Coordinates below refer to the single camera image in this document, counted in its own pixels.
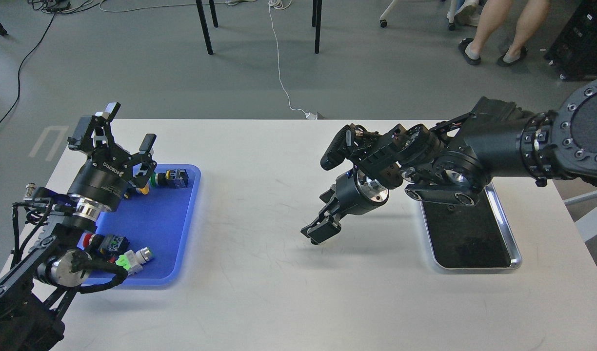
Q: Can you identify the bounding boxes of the white office chair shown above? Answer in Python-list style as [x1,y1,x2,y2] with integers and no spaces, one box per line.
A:
[564,190,597,242]

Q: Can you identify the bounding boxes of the black table legs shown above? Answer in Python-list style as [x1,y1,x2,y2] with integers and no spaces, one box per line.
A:
[195,0,323,55]

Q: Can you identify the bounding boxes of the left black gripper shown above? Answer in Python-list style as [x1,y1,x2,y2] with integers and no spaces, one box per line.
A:
[67,102,157,212]

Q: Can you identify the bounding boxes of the green push button switch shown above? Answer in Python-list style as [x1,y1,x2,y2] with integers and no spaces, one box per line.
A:
[149,169,189,189]

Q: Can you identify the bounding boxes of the white cable on floor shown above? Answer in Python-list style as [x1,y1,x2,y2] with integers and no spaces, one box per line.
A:
[99,0,318,120]

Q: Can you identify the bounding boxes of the black cable on floor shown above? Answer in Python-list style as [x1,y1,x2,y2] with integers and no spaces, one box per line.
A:
[0,0,97,177]

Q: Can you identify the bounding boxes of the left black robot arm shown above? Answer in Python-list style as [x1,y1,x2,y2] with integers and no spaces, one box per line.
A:
[0,102,157,351]

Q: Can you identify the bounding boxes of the black equipment case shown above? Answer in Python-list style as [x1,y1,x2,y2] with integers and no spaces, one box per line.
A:
[544,0,597,81]

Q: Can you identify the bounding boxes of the yellow push button switch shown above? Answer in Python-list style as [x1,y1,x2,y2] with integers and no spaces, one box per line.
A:
[123,183,150,199]

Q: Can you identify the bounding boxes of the person leg with sandal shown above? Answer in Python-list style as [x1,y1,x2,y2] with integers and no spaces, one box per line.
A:
[458,0,513,66]

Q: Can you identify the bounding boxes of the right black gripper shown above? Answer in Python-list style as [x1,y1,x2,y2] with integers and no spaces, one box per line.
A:
[300,170,389,245]

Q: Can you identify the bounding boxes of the silver metal tray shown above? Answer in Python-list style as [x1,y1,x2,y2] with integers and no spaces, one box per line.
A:
[421,183,522,274]

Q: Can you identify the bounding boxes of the white green selector switch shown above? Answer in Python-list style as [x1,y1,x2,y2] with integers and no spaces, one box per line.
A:
[115,247,154,275]

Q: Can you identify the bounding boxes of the red push button switch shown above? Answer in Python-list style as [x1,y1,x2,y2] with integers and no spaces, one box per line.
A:
[82,233,130,261]

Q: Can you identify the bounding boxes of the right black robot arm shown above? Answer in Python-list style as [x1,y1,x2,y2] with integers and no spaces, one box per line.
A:
[301,80,597,245]

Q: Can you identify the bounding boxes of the white chair base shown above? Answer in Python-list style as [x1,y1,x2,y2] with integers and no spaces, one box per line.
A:
[378,0,459,31]

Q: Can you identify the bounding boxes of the blue plastic tray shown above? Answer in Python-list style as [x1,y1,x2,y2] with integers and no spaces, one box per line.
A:
[96,164,201,289]

